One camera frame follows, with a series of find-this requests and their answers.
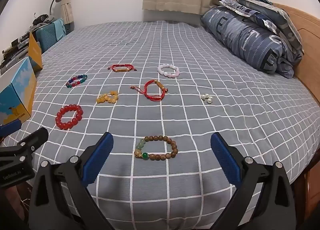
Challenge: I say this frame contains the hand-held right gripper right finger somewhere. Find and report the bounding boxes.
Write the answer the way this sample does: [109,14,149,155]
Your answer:
[211,132,297,230]

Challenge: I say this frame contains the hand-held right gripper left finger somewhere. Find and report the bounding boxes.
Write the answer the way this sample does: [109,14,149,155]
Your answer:
[29,132,115,230]

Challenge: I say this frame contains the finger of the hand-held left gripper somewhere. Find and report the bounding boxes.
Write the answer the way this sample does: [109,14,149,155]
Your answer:
[0,120,22,138]
[0,128,49,168]

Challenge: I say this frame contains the wooden bead bracelet green beads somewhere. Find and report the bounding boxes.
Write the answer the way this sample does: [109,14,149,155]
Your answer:
[134,135,178,161]

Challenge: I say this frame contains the yellow bead bracelet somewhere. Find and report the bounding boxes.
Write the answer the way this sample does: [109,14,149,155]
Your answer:
[96,91,119,104]

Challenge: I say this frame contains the blue and yellow cardboard box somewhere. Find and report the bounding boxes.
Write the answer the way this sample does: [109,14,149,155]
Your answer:
[0,32,43,126]

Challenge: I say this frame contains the grey checked bed sheet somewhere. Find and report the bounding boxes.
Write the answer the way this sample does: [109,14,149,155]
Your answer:
[2,21,320,230]

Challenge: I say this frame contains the dark desk clutter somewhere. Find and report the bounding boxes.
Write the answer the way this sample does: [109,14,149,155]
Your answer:
[0,13,56,75]

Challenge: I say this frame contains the light blue cloth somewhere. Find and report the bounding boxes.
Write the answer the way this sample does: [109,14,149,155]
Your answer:
[53,19,67,42]

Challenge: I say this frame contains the grey striped pillow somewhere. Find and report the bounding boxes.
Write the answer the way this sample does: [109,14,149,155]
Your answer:
[201,6,295,79]

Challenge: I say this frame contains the wooden headboard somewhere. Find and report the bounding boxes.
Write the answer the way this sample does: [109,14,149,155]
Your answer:
[272,3,320,170]

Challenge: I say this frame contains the camouflage pillow stack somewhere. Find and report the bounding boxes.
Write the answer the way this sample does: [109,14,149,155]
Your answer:
[212,0,304,55]

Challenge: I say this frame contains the red bead bracelet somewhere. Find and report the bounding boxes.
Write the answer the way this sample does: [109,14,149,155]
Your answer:
[55,104,84,130]

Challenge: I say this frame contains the multicolour bead bracelet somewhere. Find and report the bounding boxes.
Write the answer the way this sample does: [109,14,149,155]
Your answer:
[66,74,88,89]

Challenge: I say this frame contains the red cord bracelet gold tube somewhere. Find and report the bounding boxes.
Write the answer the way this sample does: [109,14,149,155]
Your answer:
[130,80,168,101]
[108,64,138,73]

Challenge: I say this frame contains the pink white bead bracelet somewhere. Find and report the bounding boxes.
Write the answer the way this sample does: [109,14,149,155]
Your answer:
[157,64,180,77]

